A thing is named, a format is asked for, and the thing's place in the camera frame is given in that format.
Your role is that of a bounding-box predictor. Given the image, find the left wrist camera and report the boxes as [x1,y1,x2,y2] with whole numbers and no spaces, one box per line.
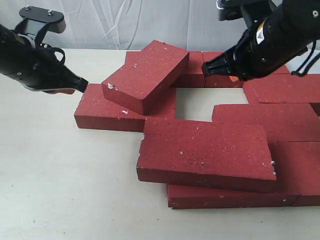
[14,5,66,48]

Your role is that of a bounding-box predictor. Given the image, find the third row red brick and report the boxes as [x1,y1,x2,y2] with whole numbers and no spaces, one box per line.
[211,103,320,142]

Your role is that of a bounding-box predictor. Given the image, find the white backdrop cloth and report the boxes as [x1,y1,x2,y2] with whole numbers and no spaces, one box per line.
[0,0,246,51]

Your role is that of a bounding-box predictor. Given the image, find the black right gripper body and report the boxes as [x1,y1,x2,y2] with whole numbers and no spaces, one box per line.
[201,19,310,81]

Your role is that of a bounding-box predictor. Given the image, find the second row right brick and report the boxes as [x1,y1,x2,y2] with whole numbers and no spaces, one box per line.
[243,74,320,104]

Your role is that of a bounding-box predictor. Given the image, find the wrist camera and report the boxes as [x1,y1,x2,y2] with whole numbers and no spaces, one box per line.
[14,5,66,48]
[216,0,276,21]

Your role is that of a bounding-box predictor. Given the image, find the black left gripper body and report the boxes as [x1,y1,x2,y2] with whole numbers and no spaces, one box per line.
[0,34,89,93]

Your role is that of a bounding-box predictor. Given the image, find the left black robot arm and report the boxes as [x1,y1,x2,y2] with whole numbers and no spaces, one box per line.
[0,25,89,94]

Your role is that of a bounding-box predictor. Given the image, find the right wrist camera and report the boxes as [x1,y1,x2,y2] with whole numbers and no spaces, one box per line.
[216,0,276,21]

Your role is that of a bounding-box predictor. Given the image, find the chipped top brick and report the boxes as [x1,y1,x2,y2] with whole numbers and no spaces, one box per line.
[136,119,277,193]

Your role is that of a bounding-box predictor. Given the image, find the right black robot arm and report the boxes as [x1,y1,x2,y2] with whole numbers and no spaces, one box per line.
[202,0,320,81]

